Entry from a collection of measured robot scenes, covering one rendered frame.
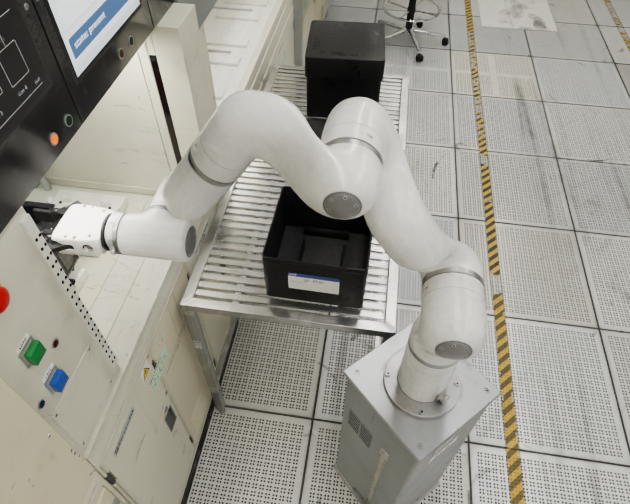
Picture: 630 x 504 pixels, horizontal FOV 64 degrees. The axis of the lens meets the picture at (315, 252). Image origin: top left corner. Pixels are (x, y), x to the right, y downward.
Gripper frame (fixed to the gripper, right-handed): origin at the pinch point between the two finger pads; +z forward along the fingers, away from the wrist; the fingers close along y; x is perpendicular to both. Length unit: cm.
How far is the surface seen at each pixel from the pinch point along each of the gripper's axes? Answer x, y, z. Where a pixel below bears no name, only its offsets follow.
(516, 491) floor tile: -119, 0, -130
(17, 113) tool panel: 32.0, -6.8, -14.3
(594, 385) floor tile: -119, 46, -166
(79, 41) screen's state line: 32.4, 13.1, -14.4
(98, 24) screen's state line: 31.9, 20.2, -14.4
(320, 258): -42, 34, -53
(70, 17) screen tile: 36.4, 13.1, -14.4
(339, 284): -33, 18, -60
